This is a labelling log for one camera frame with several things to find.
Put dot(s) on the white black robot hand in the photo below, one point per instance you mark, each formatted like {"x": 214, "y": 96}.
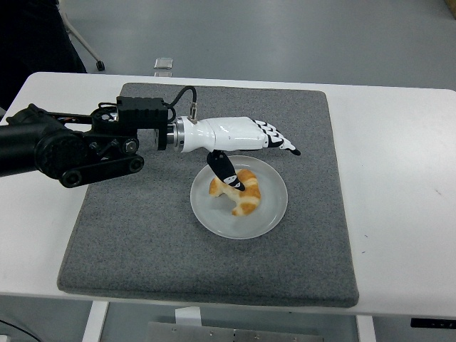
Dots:
{"x": 231, "y": 133}

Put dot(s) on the golden croissant bread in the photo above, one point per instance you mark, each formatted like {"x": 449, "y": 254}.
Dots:
{"x": 251, "y": 201}

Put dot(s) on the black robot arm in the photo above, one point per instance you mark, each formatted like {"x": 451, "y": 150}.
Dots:
{"x": 57, "y": 149}

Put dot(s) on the pale grey round plate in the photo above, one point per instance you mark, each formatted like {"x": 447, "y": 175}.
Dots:
{"x": 272, "y": 213}

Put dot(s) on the grey metal plate with screws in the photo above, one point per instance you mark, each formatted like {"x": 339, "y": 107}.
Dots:
{"x": 213, "y": 333}

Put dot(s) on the silver floor socket box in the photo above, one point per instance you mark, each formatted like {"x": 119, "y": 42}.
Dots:
{"x": 164, "y": 63}

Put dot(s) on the grey felt mat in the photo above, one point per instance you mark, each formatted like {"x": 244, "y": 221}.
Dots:
{"x": 213, "y": 263}

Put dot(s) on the white chair leg with caster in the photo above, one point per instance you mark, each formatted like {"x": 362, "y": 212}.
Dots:
{"x": 83, "y": 39}

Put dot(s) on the person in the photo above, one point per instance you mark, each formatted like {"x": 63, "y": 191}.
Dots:
{"x": 28, "y": 35}

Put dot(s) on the white table leg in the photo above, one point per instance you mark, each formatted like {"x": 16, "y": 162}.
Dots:
{"x": 94, "y": 322}
{"x": 366, "y": 329}

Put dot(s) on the brown object at floor edge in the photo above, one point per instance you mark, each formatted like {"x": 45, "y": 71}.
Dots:
{"x": 450, "y": 6}

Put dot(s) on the black table control panel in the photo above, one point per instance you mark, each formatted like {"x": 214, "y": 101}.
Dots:
{"x": 432, "y": 322}

